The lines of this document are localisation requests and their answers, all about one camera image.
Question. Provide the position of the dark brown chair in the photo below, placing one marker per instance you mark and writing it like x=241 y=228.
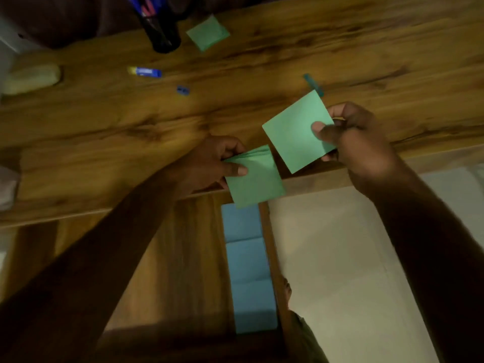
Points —
x=68 y=18

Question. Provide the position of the person's left hand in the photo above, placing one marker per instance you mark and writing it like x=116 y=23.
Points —
x=206 y=162

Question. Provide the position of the person's foot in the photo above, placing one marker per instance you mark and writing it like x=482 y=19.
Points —
x=287 y=292

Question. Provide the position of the small blue sharpener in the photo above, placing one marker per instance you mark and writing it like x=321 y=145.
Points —
x=183 y=90

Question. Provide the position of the person's right forearm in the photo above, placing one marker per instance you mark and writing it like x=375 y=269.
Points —
x=435 y=253

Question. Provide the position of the blue glue stick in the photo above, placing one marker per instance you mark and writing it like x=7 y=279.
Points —
x=145 y=72

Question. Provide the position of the person's right hand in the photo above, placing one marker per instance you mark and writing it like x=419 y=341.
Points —
x=361 y=147

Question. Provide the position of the blue and pink pens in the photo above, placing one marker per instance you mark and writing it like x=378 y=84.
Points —
x=145 y=4

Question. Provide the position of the single green paper square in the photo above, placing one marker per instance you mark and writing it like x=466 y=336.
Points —
x=294 y=132

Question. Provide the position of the person's olive trouser leg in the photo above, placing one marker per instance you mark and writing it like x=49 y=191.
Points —
x=308 y=342

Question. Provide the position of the wooden desk cabinet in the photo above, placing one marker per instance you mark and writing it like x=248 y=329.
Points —
x=181 y=268

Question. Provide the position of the blue floor mat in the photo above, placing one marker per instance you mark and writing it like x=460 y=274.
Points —
x=247 y=268

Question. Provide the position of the person's right thumb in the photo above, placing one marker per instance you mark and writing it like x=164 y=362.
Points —
x=324 y=131

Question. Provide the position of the pale yellow eraser block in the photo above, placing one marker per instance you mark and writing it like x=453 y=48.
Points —
x=31 y=79

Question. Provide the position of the person's left thumb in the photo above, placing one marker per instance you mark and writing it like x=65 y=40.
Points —
x=235 y=170

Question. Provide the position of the green paper sheets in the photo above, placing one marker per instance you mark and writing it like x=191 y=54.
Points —
x=257 y=183

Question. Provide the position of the person's left forearm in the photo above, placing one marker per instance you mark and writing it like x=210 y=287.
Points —
x=94 y=268

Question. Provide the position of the black pen holder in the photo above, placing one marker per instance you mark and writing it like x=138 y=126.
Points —
x=160 y=32

